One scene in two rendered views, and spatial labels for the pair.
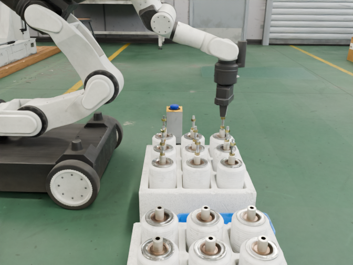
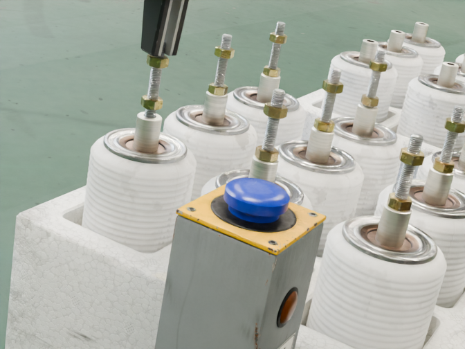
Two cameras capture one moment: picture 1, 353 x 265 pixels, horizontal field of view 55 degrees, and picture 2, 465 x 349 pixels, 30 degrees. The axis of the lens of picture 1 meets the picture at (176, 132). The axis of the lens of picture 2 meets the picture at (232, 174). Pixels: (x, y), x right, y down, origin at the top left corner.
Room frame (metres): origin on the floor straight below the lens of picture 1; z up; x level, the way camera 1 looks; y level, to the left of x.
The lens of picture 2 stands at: (1.89, 0.22, 0.53)
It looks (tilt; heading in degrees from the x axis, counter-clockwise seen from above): 22 degrees down; 207
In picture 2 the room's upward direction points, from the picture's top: 11 degrees clockwise
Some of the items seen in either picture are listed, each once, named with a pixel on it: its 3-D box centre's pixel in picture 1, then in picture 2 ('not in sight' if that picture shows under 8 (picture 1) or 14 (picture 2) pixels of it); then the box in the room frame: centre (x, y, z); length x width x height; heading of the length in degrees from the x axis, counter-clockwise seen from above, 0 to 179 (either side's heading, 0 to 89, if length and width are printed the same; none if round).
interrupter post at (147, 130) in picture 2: (221, 133); (147, 133); (1.28, -0.19, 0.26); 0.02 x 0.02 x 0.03
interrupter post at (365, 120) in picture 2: (197, 159); (365, 120); (1.04, -0.07, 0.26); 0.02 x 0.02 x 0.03
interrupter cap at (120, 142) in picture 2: (221, 136); (145, 146); (1.28, -0.19, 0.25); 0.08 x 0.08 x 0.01
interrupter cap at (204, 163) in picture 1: (197, 162); (362, 131); (1.04, -0.07, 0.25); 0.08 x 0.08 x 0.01
